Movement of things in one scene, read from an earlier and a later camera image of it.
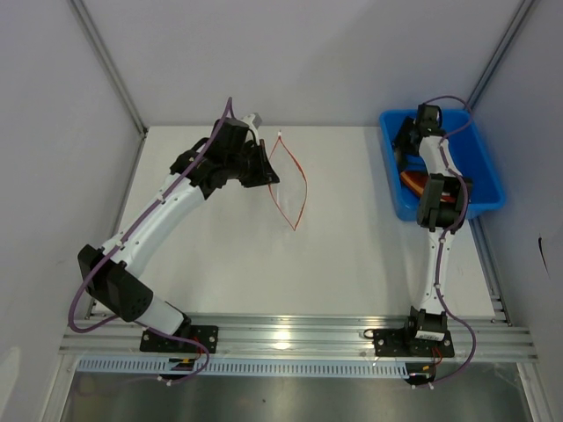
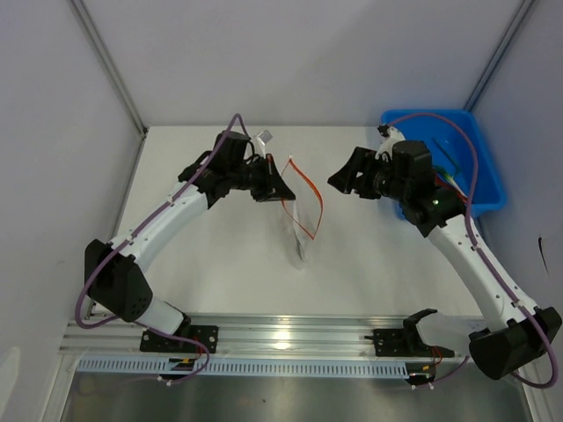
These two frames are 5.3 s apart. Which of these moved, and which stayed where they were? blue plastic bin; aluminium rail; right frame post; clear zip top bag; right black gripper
Moved: right black gripper; clear zip top bag
Stayed: aluminium rail; right frame post; blue plastic bin
